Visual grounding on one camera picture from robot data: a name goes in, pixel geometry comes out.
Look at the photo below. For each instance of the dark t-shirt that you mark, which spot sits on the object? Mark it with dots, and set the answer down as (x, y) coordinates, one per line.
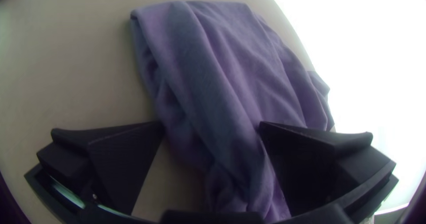
(216, 67)

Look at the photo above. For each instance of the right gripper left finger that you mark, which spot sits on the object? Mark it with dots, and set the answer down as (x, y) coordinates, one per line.
(119, 160)

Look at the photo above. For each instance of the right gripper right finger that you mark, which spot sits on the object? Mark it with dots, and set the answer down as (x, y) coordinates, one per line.
(309, 164)

